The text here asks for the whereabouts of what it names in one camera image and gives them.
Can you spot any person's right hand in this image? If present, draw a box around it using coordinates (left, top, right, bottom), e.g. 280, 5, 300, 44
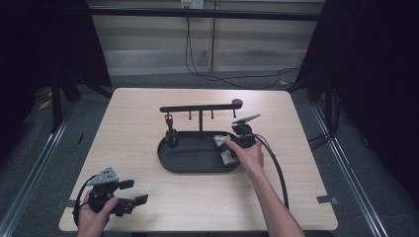
224, 139, 265, 177

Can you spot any metal floor rail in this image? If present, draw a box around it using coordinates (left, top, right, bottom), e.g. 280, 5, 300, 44
0, 105, 78, 237
310, 102, 390, 237

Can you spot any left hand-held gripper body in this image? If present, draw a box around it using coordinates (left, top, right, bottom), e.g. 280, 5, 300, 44
85, 166, 136, 217

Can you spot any white wall socket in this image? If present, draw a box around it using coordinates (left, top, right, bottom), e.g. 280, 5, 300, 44
180, 0, 206, 10

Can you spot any dark curtain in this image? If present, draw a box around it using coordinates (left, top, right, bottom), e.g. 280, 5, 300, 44
0, 0, 113, 162
295, 0, 419, 206

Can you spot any bundle of black floor cables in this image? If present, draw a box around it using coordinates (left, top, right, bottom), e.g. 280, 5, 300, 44
306, 90, 341, 151

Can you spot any black key with strap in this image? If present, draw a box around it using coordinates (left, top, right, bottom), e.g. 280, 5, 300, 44
164, 112, 180, 149

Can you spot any yellow scrap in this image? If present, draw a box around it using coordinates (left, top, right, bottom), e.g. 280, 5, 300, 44
38, 98, 53, 112

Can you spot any black stand leg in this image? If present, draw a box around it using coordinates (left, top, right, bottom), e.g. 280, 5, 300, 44
49, 73, 64, 133

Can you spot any grey patterned key case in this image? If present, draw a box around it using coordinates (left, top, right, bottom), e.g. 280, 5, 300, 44
212, 133, 241, 166

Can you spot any black key rack with tray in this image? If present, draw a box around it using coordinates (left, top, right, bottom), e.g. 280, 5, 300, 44
156, 98, 245, 175

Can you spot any black hanging power cable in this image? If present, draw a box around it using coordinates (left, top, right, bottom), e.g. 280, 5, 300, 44
184, 16, 301, 91

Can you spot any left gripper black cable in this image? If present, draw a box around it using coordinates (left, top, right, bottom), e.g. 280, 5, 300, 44
72, 175, 97, 227

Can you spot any black horizontal bar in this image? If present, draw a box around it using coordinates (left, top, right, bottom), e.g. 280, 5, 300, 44
88, 7, 323, 22

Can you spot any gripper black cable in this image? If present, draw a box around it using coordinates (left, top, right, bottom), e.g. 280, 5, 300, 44
252, 132, 291, 210
72, 175, 97, 227

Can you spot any grey tape strip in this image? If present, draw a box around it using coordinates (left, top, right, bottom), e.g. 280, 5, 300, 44
56, 198, 79, 209
315, 195, 340, 206

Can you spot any person's left hand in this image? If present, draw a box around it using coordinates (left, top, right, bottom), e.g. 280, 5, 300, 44
76, 190, 121, 237

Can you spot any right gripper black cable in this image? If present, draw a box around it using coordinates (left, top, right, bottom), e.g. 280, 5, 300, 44
252, 132, 291, 210

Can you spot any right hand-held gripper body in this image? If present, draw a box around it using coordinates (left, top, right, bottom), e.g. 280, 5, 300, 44
231, 114, 262, 149

